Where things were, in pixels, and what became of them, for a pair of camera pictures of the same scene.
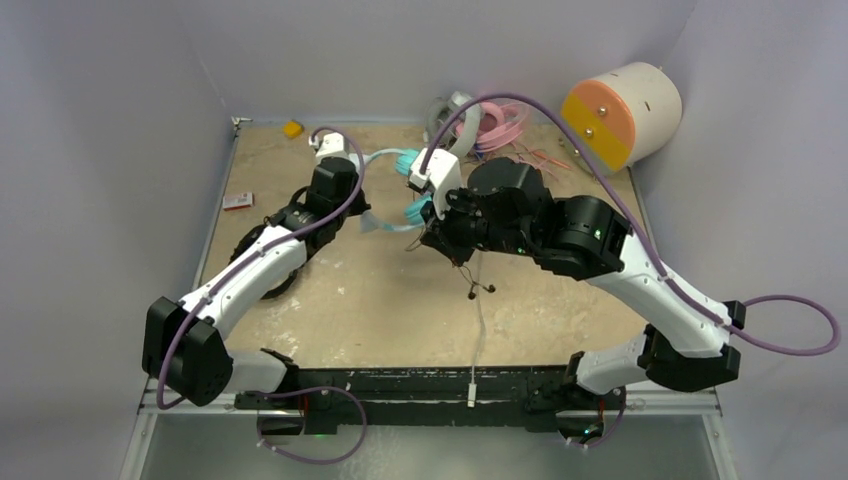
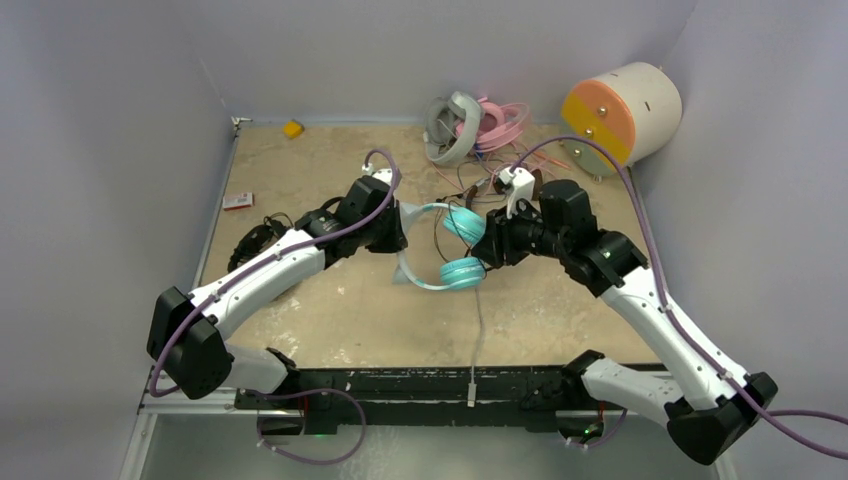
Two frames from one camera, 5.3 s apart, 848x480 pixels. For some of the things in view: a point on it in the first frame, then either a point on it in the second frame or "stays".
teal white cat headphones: [414, 218] to [461, 273]
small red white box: [235, 201] stays
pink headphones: [498, 127] stays
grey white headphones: [461, 133] stays
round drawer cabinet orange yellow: [625, 117] stays
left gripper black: [358, 205] to [395, 240]
